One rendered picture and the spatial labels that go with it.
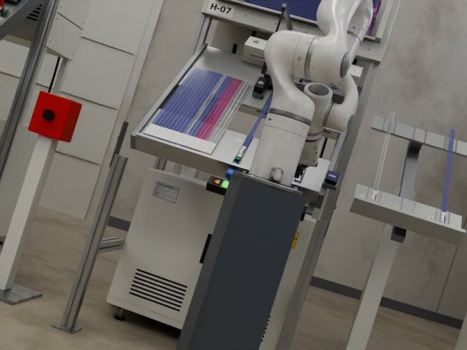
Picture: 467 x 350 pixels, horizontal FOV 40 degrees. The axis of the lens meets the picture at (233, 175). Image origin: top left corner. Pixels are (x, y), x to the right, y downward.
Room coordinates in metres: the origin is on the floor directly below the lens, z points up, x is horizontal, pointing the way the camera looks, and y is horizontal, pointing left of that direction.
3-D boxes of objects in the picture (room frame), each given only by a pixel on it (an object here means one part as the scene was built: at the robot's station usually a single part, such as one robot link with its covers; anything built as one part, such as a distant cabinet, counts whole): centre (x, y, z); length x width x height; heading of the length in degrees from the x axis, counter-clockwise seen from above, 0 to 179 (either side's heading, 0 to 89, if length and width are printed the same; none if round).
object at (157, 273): (2.82, -0.07, 0.31); 0.70 x 0.65 x 0.62; 80
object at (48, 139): (2.48, 0.72, 0.39); 0.24 x 0.24 x 0.78; 80
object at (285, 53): (1.76, -0.07, 1.00); 0.19 x 0.12 x 0.24; 66
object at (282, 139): (1.75, -0.10, 0.79); 0.19 x 0.19 x 0.18
